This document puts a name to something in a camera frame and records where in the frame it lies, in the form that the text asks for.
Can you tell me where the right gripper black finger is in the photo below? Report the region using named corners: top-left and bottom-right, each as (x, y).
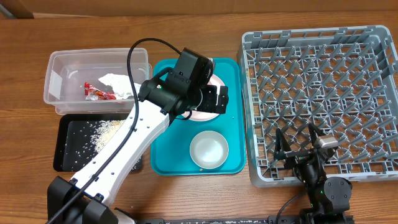
top-left (274, 128), bottom-right (291, 161)
top-left (308, 123), bottom-right (325, 146)

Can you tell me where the large white plate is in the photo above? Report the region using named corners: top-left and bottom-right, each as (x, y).
top-left (189, 74), bottom-right (224, 122)

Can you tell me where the red snack wrapper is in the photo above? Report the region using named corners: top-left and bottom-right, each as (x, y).
top-left (84, 82), bottom-right (116, 100)

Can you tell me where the teal plastic tray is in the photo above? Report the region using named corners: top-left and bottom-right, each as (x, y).
top-left (150, 58), bottom-right (246, 175)

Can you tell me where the grey dish rack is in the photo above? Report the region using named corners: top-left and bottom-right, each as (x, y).
top-left (238, 26), bottom-right (397, 187)

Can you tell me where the grey bowl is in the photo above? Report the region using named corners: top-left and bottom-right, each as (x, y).
top-left (190, 131), bottom-right (229, 169)

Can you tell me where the clear plastic bin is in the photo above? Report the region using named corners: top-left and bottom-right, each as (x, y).
top-left (44, 48), bottom-right (134, 114)

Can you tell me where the white napkin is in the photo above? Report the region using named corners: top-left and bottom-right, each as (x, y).
top-left (98, 73), bottom-right (133, 100)

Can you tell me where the black tray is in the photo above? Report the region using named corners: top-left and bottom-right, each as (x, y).
top-left (53, 113), bottom-right (127, 172)

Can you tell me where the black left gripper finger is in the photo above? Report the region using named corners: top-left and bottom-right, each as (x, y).
top-left (216, 86), bottom-right (229, 114)
top-left (196, 85), bottom-right (218, 113)

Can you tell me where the metal frame post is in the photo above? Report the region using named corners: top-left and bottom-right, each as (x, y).
top-left (0, 4), bottom-right (16, 19)

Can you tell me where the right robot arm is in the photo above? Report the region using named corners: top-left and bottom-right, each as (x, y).
top-left (274, 123), bottom-right (354, 224)

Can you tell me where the spilled rice pile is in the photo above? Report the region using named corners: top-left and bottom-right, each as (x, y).
top-left (63, 120), bottom-right (124, 172)

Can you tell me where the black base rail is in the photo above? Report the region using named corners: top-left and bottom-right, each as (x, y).
top-left (134, 215), bottom-right (355, 224)

